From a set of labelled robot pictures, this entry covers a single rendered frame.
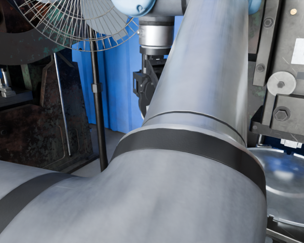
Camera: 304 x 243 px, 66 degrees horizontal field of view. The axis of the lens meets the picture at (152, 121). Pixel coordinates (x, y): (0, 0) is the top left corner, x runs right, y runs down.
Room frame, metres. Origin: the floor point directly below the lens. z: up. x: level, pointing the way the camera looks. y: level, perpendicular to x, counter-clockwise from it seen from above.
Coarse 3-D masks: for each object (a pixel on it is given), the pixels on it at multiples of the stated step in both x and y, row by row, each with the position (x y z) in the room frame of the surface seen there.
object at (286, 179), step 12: (264, 156) 0.56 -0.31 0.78; (276, 156) 0.56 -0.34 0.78; (300, 156) 0.56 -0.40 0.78; (264, 168) 0.49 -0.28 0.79; (276, 168) 0.49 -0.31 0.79; (288, 168) 0.49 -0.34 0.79; (300, 168) 0.50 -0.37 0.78; (276, 180) 0.44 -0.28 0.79; (288, 180) 0.44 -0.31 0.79; (300, 180) 0.44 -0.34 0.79; (276, 192) 0.41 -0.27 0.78; (288, 192) 0.40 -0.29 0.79; (300, 192) 0.40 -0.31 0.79; (276, 204) 0.37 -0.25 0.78; (288, 204) 0.37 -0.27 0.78; (300, 204) 0.37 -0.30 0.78; (276, 216) 0.34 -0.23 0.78; (288, 216) 0.34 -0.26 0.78; (300, 216) 0.34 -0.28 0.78
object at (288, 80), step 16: (288, 0) 0.53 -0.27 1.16; (288, 16) 0.52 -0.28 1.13; (288, 32) 0.52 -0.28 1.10; (288, 48) 0.52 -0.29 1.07; (272, 64) 0.53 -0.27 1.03; (288, 64) 0.51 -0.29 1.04; (272, 80) 0.52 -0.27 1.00; (288, 80) 0.50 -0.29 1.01; (272, 96) 0.52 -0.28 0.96; (288, 96) 0.48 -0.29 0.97; (272, 112) 0.50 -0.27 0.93; (288, 112) 0.48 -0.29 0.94; (272, 128) 0.49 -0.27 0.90; (288, 128) 0.47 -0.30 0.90
